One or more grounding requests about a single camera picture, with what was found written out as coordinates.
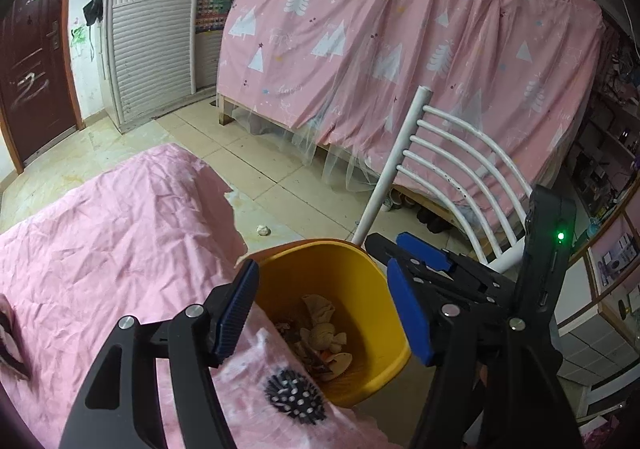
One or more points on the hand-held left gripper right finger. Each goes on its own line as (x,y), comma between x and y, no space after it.
(410,314)

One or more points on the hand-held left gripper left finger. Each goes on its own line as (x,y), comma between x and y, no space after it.
(237,314)

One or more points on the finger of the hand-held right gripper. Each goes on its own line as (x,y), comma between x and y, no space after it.
(380,244)
(425,251)

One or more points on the yellow plastic bin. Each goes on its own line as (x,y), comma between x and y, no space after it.
(345,274)

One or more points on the beige paper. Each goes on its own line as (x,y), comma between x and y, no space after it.
(322,331)

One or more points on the pink white garment black print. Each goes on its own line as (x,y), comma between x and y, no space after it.
(295,396)

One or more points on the black shoulder bag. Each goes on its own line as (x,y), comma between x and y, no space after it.
(92,10)

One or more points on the row of shoes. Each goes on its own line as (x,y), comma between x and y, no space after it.
(420,214)

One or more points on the white paper ball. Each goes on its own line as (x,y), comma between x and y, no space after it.
(262,230)

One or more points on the white metal chair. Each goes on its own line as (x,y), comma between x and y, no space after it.
(450,154)

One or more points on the cluttered wooden shelf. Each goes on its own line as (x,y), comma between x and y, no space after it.
(607,154)

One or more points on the white tulle bed skirt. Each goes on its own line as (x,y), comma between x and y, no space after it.
(310,141)

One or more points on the pink bedsheet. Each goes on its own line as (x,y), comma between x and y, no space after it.
(100,229)

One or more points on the pink tree-print curtain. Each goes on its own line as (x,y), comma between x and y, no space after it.
(425,54)

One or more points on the white louvered wardrobe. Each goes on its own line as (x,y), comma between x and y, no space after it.
(150,29)

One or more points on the dark brown door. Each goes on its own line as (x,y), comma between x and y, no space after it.
(30,54)

